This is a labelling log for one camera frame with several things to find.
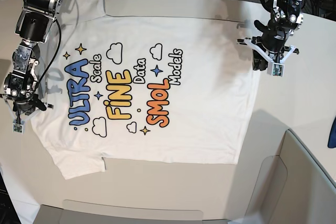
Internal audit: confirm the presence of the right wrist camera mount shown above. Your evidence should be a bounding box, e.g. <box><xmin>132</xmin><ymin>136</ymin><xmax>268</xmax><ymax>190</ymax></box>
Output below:
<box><xmin>1</xmin><ymin>94</ymin><xmax>42</xmax><ymax>134</ymax></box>

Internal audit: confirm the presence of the blue cloth at edge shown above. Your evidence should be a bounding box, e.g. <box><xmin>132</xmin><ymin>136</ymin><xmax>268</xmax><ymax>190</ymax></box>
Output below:
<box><xmin>327</xmin><ymin>118</ymin><xmax>336</xmax><ymax>148</ymax></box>

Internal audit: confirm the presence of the grey cardboard box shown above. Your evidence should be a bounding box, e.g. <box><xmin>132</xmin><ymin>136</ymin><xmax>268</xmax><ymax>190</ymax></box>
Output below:
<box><xmin>34</xmin><ymin>129</ymin><xmax>336</xmax><ymax>224</ymax></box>

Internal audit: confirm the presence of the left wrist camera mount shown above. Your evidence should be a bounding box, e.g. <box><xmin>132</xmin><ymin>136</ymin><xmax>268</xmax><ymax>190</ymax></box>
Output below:
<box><xmin>237</xmin><ymin>36</ymin><xmax>299</xmax><ymax>77</ymax></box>

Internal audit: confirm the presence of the white printed t-shirt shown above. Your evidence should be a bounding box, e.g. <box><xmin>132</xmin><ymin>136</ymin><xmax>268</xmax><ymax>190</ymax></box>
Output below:
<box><xmin>31</xmin><ymin>0</ymin><xmax>259</xmax><ymax>179</ymax></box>

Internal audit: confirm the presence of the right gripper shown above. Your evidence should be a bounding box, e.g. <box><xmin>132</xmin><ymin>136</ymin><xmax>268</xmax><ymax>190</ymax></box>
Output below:
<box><xmin>13</xmin><ymin>95</ymin><xmax>44</xmax><ymax>115</ymax></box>

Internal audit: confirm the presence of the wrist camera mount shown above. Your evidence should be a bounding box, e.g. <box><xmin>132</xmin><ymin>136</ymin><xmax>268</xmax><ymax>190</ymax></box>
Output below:
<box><xmin>1</xmin><ymin>94</ymin><xmax>42</xmax><ymax>134</ymax></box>
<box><xmin>237</xmin><ymin>36</ymin><xmax>299</xmax><ymax>77</ymax></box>

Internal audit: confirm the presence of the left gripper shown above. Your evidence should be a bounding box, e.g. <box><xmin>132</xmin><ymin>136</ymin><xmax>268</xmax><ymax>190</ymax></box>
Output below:
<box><xmin>253</xmin><ymin>26</ymin><xmax>291</xmax><ymax>71</ymax></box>

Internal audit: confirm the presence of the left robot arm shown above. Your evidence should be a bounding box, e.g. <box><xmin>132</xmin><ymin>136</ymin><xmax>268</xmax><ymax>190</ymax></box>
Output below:
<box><xmin>251</xmin><ymin>0</ymin><xmax>303</xmax><ymax>71</ymax></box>

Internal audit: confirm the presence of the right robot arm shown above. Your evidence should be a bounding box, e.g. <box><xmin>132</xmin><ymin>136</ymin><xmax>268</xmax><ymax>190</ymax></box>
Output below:
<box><xmin>1</xmin><ymin>0</ymin><xmax>63</xmax><ymax>116</ymax></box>

